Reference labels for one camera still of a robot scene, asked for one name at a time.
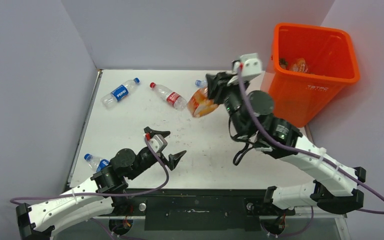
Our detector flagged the clear Pepsi bottle top left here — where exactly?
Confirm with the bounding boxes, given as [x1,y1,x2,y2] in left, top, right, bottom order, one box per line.
[100,77,141,109]

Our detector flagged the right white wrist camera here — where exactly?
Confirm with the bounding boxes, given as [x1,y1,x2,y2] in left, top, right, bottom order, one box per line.
[227,53,263,86]

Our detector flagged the crushed orange label bottle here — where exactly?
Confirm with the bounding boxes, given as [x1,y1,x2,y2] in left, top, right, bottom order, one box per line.
[288,58,309,73]

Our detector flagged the red cap water bottle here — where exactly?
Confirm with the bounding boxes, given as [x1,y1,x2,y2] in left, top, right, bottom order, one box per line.
[149,82,187,111]

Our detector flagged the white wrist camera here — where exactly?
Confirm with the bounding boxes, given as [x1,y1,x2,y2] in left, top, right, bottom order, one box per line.
[227,53,263,86]
[144,133,168,154]

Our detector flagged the crushed blue label bottle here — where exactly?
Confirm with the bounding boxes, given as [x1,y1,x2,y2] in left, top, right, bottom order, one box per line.
[195,80,208,88]

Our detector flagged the orange plastic bin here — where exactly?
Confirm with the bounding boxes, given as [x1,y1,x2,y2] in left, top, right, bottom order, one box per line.
[261,22,360,128]

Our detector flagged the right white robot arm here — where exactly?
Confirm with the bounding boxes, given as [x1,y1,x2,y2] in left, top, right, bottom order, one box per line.
[205,71,366,215]

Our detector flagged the green plastic bottle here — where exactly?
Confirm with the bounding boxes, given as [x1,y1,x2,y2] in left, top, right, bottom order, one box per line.
[278,58,289,70]

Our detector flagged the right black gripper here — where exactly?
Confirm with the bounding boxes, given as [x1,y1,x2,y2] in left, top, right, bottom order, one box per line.
[207,71,249,138]

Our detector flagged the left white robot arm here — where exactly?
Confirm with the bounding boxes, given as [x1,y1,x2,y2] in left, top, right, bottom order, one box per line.
[11,127,187,240]

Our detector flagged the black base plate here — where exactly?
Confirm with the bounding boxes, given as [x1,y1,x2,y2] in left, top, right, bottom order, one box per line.
[106,189,296,235]

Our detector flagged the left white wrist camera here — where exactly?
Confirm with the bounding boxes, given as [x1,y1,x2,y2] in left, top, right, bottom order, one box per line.
[144,133,168,154]

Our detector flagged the blue cap bottle edge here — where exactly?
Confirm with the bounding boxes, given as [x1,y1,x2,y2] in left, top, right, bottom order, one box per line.
[84,153,110,172]

